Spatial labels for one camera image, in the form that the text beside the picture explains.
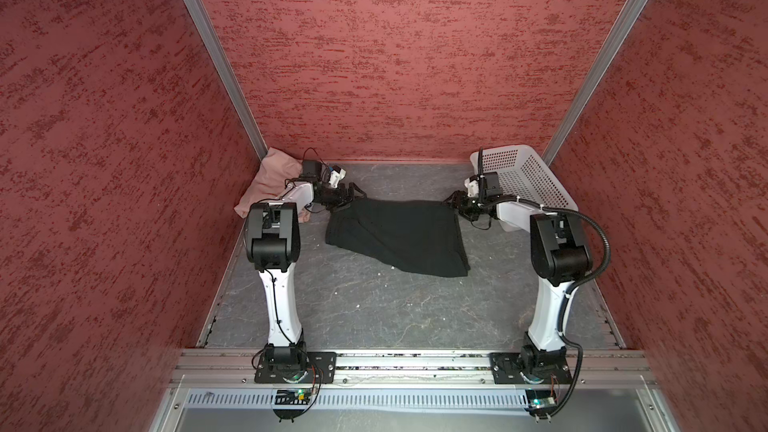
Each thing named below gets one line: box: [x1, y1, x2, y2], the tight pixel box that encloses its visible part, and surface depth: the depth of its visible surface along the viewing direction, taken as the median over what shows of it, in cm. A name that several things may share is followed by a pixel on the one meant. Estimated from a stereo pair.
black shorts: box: [325, 198, 471, 277], surface depth 98 cm
